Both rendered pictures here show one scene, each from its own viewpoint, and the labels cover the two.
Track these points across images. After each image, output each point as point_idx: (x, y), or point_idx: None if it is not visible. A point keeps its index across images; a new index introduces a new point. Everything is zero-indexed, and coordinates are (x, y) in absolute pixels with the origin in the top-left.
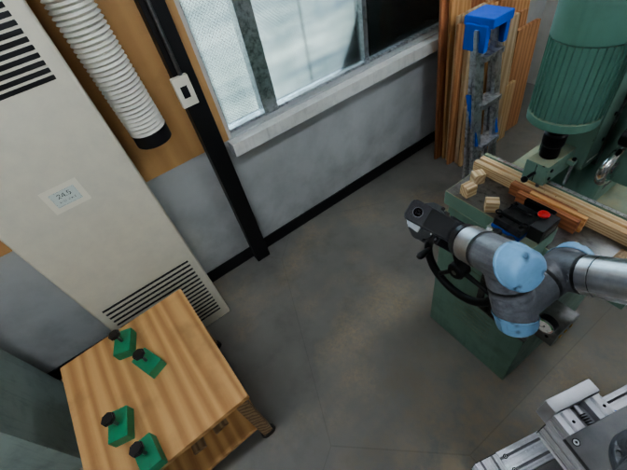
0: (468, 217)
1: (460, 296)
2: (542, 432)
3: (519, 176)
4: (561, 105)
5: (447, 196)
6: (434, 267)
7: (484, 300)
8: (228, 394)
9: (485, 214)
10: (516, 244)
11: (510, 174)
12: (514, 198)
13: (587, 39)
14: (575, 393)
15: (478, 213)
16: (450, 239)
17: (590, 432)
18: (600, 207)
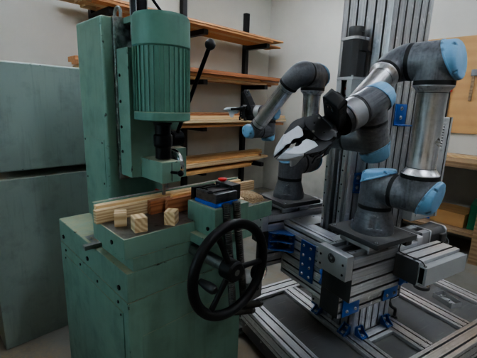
0: (161, 248)
1: (240, 304)
2: (351, 292)
3: (144, 197)
4: (183, 95)
5: (128, 245)
6: (206, 307)
7: (260, 272)
8: None
9: (178, 226)
10: (370, 84)
11: (136, 202)
12: (160, 213)
13: (184, 41)
14: (333, 248)
15: (170, 231)
16: (349, 114)
17: (365, 239)
18: (199, 184)
